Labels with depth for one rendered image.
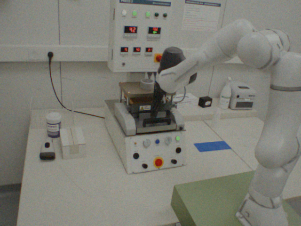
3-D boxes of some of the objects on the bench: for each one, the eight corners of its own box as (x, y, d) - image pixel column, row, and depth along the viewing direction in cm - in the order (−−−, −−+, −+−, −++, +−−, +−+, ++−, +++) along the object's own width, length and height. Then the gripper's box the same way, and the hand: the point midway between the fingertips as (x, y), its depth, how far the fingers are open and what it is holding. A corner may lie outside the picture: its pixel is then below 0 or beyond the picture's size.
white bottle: (214, 128, 193) (218, 109, 186) (209, 125, 196) (213, 107, 190) (219, 127, 195) (223, 108, 189) (214, 124, 199) (218, 106, 193)
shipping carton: (60, 141, 158) (59, 128, 154) (82, 140, 162) (82, 126, 158) (61, 160, 143) (60, 145, 139) (86, 157, 147) (85, 143, 143)
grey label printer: (219, 98, 234) (223, 79, 227) (239, 99, 239) (243, 80, 231) (232, 110, 213) (237, 90, 205) (254, 110, 217) (259, 91, 210)
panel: (131, 173, 138) (129, 137, 137) (184, 165, 149) (182, 131, 148) (132, 174, 136) (130, 137, 135) (185, 165, 147) (184, 131, 146)
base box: (104, 125, 182) (105, 101, 174) (156, 120, 195) (159, 98, 188) (127, 174, 138) (129, 146, 130) (192, 164, 151) (198, 137, 144)
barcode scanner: (41, 142, 155) (39, 130, 152) (55, 141, 158) (54, 129, 154) (40, 163, 138) (38, 150, 135) (55, 162, 141) (54, 149, 137)
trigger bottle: (217, 104, 221) (223, 75, 211) (227, 106, 221) (233, 76, 210) (218, 108, 214) (225, 78, 203) (228, 110, 213) (235, 80, 202)
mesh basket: (33, 113, 186) (31, 96, 180) (71, 111, 194) (71, 94, 189) (31, 129, 167) (29, 110, 162) (74, 126, 176) (73, 108, 170)
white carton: (164, 104, 211) (165, 95, 208) (188, 100, 222) (189, 92, 219) (173, 110, 202) (174, 101, 199) (197, 107, 213) (199, 98, 210)
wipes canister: (47, 133, 165) (45, 111, 158) (62, 132, 168) (60, 110, 161) (47, 141, 158) (45, 117, 151) (62, 140, 160) (61, 117, 154)
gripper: (152, 73, 131) (142, 108, 148) (161, 91, 123) (150, 126, 139) (166, 73, 134) (155, 107, 150) (176, 90, 126) (163, 125, 142)
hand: (154, 112), depth 142 cm, fingers closed, pressing on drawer
